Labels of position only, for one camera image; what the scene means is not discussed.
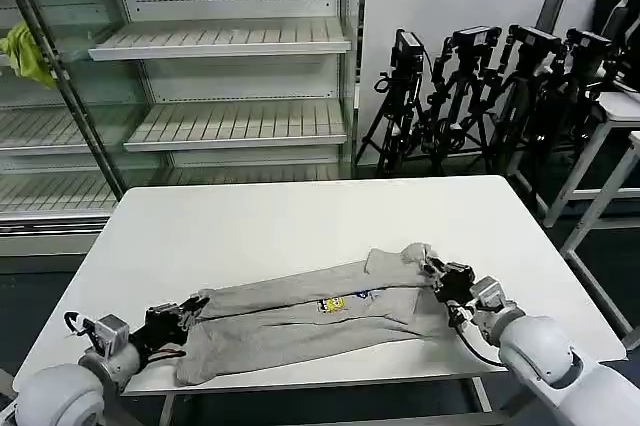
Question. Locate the grey metal frame table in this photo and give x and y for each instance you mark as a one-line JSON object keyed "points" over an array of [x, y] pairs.
{"points": [[607, 196], [622, 106]]}

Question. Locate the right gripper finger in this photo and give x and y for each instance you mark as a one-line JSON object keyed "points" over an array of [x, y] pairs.
{"points": [[428, 280], [435, 265]]}

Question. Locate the yellow-green cloth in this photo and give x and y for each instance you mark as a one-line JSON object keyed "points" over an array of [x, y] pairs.
{"points": [[27, 53]]}

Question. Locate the grey metal diagonal pole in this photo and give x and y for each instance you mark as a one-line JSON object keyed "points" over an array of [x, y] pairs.
{"points": [[65, 91]]}

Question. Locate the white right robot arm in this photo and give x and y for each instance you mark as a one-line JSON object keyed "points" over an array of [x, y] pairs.
{"points": [[540, 346]]}

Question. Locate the grey printed t-shirt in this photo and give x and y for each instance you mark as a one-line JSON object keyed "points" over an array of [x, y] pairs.
{"points": [[300, 326]]}

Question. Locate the grey table leg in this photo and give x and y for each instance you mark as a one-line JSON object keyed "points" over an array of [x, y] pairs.
{"points": [[167, 410], [482, 396]]}

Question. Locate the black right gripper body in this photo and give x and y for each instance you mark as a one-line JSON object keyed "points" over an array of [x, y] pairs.
{"points": [[455, 283]]}

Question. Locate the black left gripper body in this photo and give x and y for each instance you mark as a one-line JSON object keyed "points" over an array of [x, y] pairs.
{"points": [[160, 328]]}

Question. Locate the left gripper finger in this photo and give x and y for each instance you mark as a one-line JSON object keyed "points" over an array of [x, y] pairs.
{"points": [[191, 320], [194, 304]]}

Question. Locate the glass-sided display cabinet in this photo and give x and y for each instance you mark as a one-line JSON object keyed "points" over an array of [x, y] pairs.
{"points": [[45, 146]]}

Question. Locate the white empty shelf unit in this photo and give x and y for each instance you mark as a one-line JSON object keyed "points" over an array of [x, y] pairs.
{"points": [[240, 41]]}

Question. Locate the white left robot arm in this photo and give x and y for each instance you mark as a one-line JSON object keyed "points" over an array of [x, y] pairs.
{"points": [[60, 396]]}

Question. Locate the black monitor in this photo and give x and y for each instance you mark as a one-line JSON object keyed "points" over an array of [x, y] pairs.
{"points": [[612, 11]]}

